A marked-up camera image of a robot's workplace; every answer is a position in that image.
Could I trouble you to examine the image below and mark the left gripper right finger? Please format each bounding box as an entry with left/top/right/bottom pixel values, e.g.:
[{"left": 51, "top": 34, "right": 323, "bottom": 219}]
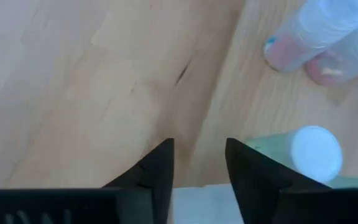
[{"left": 225, "top": 138, "right": 332, "bottom": 224}]

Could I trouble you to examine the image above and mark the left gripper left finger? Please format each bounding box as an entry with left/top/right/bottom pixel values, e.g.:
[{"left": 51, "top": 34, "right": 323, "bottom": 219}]
[{"left": 103, "top": 138, "right": 175, "bottom": 224}]

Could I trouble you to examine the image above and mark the green tinted white capped bottle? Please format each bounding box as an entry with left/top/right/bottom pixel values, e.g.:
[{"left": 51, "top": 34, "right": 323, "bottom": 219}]
[{"left": 245, "top": 125, "right": 344, "bottom": 184}]

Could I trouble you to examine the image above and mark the small clear medicine bottle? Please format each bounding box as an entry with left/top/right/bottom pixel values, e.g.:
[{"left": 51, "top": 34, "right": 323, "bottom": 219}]
[
  {"left": 305, "top": 15, "right": 358, "bottom": 86},
  {"left": 263, "top": 0, "right": 358, "bottom": 73}
]

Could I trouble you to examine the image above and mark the wooden shelf board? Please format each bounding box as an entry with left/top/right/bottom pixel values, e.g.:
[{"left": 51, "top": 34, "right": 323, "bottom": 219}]
[{"left": 194, "top": 0, "right": 358, "bottom": 190}]

